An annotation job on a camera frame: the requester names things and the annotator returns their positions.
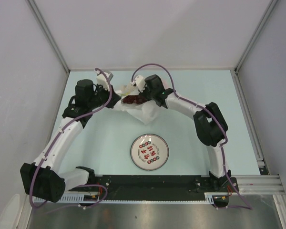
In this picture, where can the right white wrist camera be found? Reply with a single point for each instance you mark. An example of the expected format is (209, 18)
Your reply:
(138, 84)

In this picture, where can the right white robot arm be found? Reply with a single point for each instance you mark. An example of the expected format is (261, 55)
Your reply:
(209, 122)

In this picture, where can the right aluminium frame post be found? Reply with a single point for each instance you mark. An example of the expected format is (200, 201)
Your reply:
(256, 34)

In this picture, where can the white slotted cable duct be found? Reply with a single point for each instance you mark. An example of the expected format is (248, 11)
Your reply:
(76, 198)

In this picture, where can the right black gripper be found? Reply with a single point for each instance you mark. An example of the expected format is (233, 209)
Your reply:
(144, 93)

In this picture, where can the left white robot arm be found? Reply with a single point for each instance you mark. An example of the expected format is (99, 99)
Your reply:
(41, 178)

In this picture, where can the aluminium front rail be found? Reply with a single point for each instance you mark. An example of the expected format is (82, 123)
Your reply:
(259, 186)

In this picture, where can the round printed plate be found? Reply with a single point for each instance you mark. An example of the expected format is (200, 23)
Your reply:
(149, 152)

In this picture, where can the left aluminium frame post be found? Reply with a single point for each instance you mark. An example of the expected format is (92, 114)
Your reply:
(47, 33)

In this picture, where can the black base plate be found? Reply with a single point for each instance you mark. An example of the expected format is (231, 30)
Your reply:
(176, 194)

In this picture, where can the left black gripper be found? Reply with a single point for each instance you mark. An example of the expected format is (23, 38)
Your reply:
(115, 98)

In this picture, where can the white plastic bag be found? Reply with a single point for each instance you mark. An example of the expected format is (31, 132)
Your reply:
(145, 113)

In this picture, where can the aluminium frame post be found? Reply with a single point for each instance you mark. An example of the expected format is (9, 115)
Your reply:
(256, 34)
(47, 33)

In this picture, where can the dark red fake fruit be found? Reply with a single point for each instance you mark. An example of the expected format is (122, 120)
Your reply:
(134, 99)

